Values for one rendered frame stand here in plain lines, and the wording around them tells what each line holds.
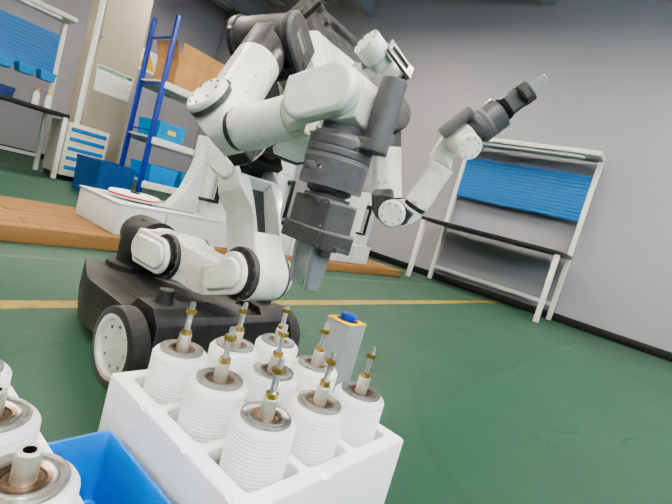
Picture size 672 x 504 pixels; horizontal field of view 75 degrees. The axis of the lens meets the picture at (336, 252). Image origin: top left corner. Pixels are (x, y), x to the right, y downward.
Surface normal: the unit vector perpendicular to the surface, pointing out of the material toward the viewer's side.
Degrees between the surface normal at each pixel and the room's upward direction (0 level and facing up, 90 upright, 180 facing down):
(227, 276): 90
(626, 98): 90
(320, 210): 90
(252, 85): 72
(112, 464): 88
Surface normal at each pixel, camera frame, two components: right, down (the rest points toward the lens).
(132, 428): -0.62, -0.10
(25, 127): 0.75, 0.27
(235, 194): -0.55, 0.34
